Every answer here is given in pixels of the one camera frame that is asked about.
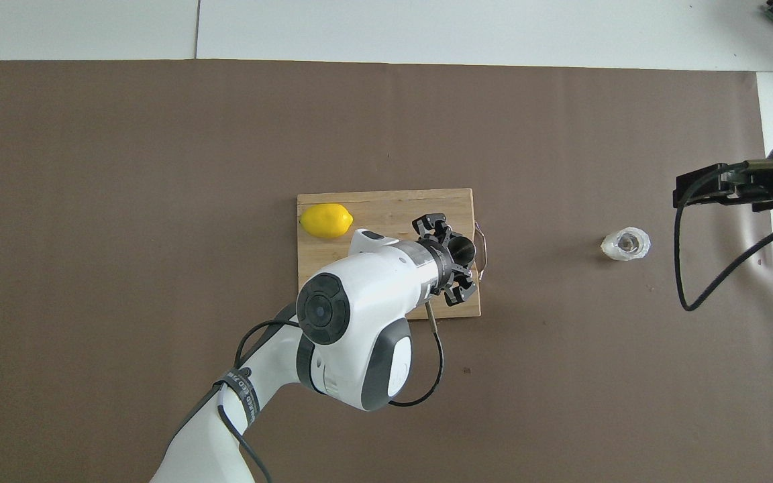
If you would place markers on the clear plastic cup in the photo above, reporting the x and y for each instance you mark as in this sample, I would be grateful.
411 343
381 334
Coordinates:
626 244

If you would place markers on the steel double jigger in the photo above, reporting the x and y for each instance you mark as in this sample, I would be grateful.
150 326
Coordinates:
465 249

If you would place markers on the yellow lemon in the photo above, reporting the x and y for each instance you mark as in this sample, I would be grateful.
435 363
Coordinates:
326 221

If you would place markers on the wooden cutting board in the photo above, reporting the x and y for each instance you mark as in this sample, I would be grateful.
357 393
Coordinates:
386 208

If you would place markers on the brown paper table mat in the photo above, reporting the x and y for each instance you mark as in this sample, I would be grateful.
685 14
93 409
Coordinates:
125 201

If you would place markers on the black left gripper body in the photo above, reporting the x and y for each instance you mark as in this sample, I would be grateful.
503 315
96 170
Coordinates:
447 268

